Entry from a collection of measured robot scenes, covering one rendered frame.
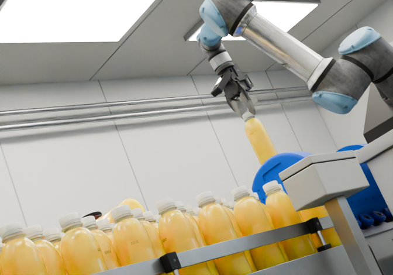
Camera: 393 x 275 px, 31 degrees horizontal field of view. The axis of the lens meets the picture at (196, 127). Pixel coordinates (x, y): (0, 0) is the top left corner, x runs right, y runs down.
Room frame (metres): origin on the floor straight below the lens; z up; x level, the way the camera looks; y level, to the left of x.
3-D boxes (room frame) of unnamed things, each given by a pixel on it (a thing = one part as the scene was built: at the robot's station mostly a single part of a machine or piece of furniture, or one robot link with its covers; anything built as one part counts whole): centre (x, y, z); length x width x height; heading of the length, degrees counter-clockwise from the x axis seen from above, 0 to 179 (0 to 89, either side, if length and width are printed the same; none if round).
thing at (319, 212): (1.85, -0.19, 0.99); 0.07 x 0.07 x 0.19
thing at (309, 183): (1.70, -0.24, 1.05); 0.20 x 0.10 x 0.10; 141
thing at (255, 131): (2.43, -0.19, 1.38); 0.07 x 0.07 x 0.19
